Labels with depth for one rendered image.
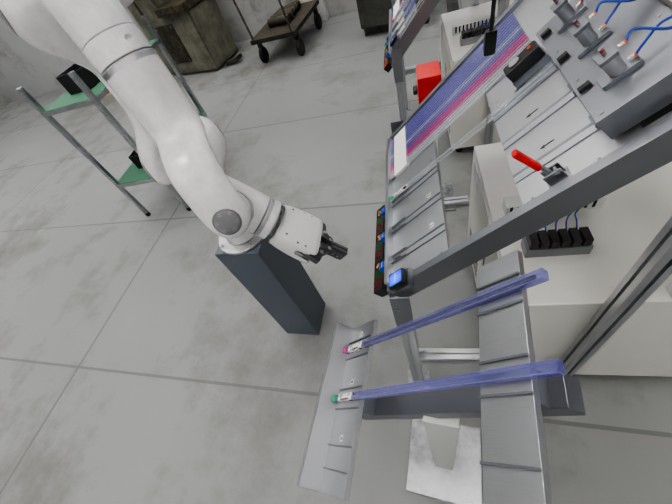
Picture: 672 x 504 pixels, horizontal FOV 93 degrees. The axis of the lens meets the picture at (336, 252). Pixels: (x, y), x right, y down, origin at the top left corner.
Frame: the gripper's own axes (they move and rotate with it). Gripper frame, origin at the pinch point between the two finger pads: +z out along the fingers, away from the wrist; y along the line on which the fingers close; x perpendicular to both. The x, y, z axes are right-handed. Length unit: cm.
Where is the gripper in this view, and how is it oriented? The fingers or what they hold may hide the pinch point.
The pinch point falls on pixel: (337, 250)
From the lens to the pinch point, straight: 72.4
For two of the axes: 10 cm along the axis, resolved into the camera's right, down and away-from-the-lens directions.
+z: 8.4, 3.9, 3.8
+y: -1.0, 8.0, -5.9
